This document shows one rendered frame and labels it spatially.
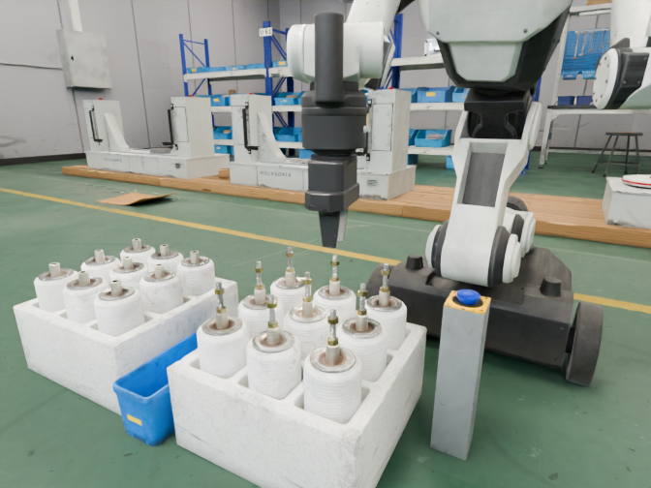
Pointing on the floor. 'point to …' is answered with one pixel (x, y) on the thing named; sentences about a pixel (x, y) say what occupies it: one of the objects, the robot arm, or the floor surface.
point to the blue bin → (151, 395)
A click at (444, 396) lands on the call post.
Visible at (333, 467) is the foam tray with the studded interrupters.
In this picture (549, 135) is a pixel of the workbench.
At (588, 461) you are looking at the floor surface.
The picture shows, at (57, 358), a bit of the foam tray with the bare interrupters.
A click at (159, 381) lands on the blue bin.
